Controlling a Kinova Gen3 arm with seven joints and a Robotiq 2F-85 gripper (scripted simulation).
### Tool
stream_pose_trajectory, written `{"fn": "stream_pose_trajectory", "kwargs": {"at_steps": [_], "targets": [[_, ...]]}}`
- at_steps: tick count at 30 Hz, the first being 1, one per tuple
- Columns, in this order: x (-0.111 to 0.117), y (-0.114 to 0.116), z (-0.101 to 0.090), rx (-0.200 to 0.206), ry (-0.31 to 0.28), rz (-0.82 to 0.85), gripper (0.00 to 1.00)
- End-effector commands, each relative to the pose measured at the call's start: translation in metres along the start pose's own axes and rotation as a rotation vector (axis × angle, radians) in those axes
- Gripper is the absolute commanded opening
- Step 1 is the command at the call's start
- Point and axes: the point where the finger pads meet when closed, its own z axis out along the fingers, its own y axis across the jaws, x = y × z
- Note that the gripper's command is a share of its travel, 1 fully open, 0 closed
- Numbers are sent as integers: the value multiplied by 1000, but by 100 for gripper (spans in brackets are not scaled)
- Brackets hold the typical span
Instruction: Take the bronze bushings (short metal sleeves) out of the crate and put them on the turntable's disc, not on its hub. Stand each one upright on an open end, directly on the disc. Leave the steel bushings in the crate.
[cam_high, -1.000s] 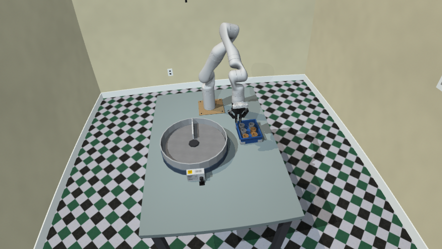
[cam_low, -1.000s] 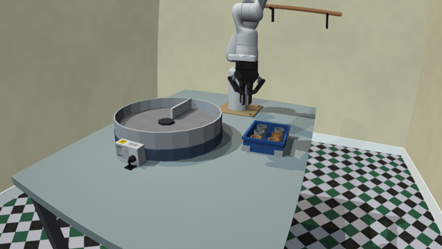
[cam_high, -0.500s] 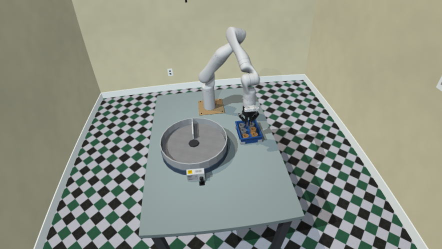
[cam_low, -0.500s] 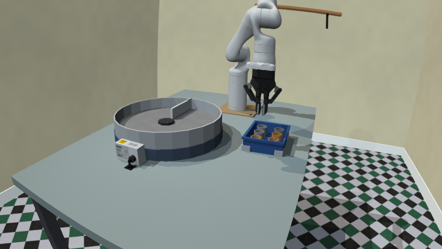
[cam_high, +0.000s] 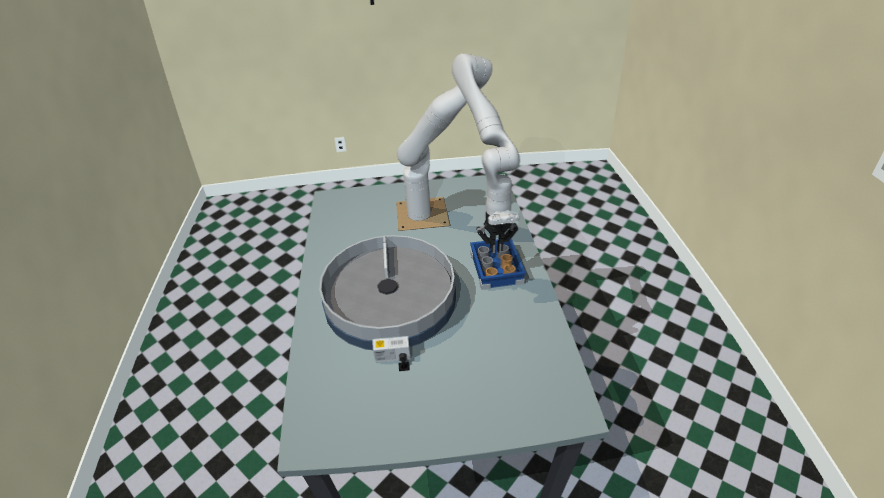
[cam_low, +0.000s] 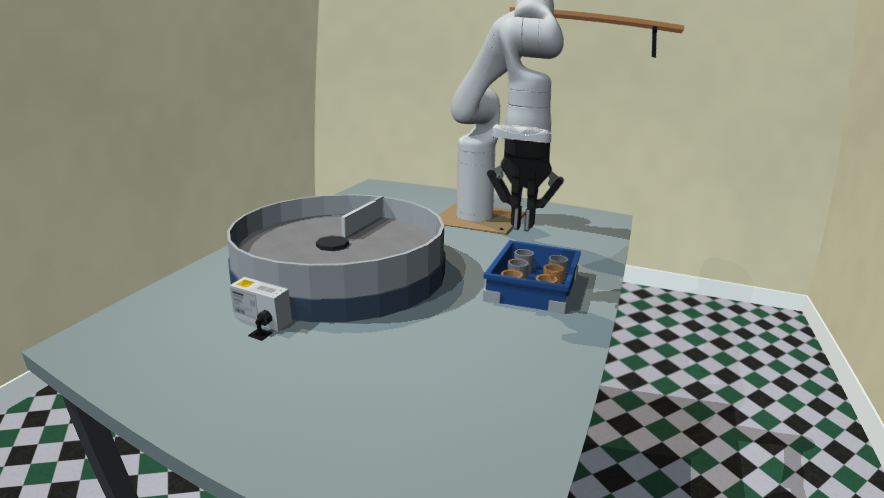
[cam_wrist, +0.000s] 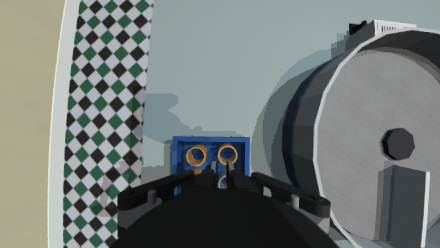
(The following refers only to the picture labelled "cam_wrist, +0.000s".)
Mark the bronze bushing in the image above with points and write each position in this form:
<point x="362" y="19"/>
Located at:
<point x="223" y="160"/>
<point x="191" y="160"/>
<point x="197" y="171"/>

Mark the grey round turntable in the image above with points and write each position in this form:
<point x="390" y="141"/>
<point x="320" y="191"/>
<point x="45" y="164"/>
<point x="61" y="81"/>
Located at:
<point x="382" y="113"/>

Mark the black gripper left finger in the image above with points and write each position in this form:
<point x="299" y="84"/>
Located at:
<point x="134" y="202"/>

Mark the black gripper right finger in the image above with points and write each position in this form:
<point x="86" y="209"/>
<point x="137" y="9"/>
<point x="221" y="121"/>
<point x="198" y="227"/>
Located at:
<point x="315" y="207"/>

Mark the blue crate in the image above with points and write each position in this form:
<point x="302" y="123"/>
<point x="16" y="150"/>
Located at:
<point x="182" y="143"/>

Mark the grey metal sleeve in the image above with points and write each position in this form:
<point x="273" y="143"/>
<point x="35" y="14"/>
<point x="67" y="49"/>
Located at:
<point x="222" y="175"/>

